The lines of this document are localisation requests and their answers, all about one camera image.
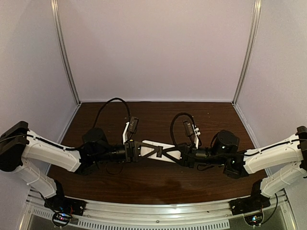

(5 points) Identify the white remote control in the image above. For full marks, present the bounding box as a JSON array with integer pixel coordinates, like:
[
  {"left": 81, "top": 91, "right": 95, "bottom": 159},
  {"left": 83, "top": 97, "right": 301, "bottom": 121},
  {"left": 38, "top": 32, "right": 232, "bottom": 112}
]
[{"left": 140, "top": 140, "right": 175, "bottom": 162}]

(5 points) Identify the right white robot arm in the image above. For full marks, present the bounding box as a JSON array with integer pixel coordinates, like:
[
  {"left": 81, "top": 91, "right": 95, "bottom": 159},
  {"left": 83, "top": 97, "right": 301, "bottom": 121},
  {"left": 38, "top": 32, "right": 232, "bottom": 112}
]
[{"left": 155, "top": 126, "right": 307, "bottom": 199}]

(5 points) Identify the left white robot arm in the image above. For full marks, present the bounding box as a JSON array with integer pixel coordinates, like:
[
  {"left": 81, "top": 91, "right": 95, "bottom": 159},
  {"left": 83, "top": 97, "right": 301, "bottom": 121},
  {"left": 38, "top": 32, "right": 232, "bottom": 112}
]
[{"left": 0, "top": 121, "right": 169, "bottom": 206}]

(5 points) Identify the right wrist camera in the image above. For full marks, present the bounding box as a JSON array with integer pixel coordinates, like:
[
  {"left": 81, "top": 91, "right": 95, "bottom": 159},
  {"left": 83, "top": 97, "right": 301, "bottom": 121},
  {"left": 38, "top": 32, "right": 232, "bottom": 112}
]
[{"left": 183, "top": 120, "right": 201, "bottom": 148}]

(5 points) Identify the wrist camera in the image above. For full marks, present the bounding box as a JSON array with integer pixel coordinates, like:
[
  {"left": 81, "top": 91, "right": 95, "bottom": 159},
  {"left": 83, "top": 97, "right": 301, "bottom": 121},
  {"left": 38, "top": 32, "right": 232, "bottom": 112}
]
[
  {"left": 183, "top": 120, "right": 201, "bottom": 148},
  {"left": 122, "top": 116, "right": 139, "bottom": 144}
]

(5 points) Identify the right black camera cable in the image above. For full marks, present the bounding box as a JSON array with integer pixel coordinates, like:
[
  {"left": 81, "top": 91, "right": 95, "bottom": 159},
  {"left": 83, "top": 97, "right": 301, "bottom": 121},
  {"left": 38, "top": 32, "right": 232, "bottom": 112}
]
[{"left": 169, "top": 113, "right": 194, "bottom": 147}]

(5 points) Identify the black camera cable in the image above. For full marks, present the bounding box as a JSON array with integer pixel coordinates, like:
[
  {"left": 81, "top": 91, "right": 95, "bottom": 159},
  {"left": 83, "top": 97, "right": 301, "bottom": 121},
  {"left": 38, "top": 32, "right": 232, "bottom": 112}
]
[
  {"left": 92, "top": 97, "right": 131, "bottom": 129},
  {"left": 169, "top": 113, "right": 194, "bottom": 147}
]

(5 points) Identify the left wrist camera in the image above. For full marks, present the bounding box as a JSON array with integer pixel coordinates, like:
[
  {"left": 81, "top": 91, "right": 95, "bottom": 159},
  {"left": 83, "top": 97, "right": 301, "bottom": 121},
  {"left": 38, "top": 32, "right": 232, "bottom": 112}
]
[{"left": 122, "top": 116, "right": 139, "bottom": 144}]

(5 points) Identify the left black camera cable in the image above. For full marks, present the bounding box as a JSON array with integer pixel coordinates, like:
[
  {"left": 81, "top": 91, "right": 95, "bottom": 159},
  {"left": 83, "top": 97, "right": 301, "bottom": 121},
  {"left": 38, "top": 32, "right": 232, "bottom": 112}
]
[{"left": 92, "top": 97, "right": 131, "bottom": 129}]

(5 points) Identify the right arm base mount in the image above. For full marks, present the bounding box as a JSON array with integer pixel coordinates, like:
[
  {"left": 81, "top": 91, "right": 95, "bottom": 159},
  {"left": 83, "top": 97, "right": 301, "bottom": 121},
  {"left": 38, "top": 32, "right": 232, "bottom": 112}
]
[{"left": 229, "top": 196, "right": 271, "bottom": 227}]

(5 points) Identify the front aluminium rail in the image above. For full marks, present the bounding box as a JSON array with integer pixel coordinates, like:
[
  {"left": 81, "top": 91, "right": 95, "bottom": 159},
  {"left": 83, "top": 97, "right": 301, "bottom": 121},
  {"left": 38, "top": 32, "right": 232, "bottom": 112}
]
[{"left": 17, "top": 189, "right": 297, "bottom": 230}]

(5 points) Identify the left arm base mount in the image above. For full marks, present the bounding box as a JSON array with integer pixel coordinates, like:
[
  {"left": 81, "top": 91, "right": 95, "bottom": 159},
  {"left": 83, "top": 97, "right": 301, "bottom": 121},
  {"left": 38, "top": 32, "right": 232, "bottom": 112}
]
[{"left": 42, "top": 196, "right": 87, "bottom": 228}]

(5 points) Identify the right aluminium frame post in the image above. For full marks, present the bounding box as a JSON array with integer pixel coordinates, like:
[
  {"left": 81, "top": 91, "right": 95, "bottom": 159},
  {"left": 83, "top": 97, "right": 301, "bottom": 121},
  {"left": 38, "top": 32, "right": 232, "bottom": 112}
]
[{"left": 232, "top": 0, "right": 262, "bottom": 106}]

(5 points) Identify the aluminium frame post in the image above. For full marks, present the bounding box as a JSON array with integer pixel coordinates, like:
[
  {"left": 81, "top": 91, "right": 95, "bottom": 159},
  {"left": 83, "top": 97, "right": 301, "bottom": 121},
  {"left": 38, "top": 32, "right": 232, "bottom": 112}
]
[
  {"left": 50, "top": 0, "right": 81, "bottom": 105},
  {"left": 232, "top": 0, "right": 262, "bottom": 106}
]

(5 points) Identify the left aluminium frame post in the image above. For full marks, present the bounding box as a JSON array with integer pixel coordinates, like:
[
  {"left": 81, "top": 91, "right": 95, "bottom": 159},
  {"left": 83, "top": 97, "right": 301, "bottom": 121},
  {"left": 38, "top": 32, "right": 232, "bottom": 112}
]
[{"left": 50, "top": 0, "right": 81, "bottom": 105}]

